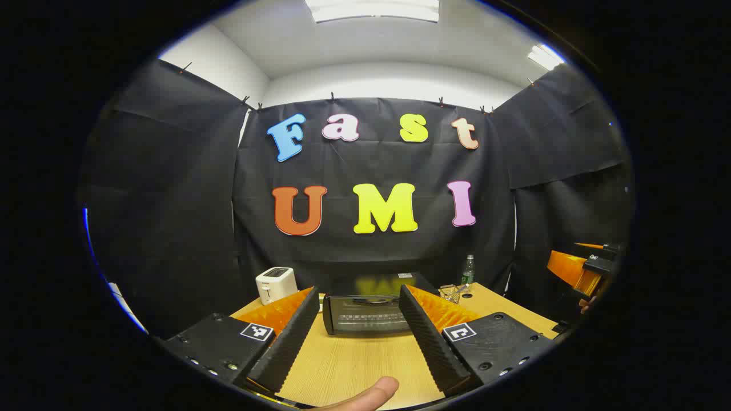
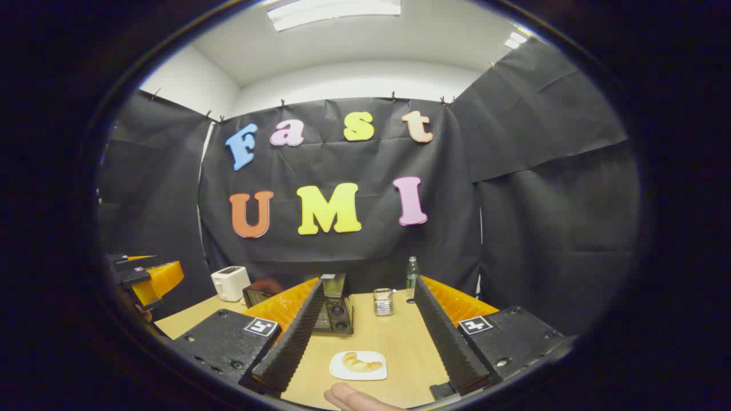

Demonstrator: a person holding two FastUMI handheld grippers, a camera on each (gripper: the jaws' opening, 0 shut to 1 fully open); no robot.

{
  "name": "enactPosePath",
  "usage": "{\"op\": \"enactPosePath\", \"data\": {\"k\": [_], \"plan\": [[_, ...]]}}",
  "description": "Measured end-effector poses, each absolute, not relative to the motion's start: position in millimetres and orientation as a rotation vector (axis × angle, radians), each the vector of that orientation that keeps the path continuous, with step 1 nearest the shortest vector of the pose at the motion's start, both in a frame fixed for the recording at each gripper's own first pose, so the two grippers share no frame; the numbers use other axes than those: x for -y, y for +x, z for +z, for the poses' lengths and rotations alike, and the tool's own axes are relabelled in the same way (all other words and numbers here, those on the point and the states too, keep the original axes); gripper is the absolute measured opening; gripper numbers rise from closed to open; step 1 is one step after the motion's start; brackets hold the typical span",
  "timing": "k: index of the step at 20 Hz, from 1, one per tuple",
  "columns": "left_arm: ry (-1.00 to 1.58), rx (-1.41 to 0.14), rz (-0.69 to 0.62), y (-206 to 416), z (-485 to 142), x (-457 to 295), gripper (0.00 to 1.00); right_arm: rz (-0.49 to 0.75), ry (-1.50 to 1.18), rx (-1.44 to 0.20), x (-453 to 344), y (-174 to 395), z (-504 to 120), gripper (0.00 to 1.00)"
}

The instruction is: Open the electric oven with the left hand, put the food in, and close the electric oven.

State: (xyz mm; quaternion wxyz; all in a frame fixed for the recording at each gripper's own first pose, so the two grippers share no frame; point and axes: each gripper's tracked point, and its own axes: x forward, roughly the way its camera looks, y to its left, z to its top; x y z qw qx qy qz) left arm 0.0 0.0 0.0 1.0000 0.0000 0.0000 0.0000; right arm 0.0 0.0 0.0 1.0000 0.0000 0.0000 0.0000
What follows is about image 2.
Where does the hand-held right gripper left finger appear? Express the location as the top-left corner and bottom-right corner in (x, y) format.
(171, 278), (326, 397)

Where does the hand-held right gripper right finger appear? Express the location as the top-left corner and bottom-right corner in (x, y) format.
(413, 276), (577, 400)

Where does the black electric oven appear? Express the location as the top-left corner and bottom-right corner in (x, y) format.
(243, 273), (355, 335)

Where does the golden croissant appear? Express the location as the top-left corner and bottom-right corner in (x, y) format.
(342, 352), (384, 373)

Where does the white square plate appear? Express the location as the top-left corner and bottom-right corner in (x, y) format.
(329, 350), (388, 381)

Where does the clear plastic bottle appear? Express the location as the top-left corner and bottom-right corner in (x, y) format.
(406, 256), (421, 304)

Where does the white toaster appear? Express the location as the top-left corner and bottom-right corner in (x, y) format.
(211, 266), (251, 303)

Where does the small glass jar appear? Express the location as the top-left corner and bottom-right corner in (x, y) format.
(373, 288), (395, 317)

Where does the black backdrop cloth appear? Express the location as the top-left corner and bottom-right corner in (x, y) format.
(97, 37), (640, 337)

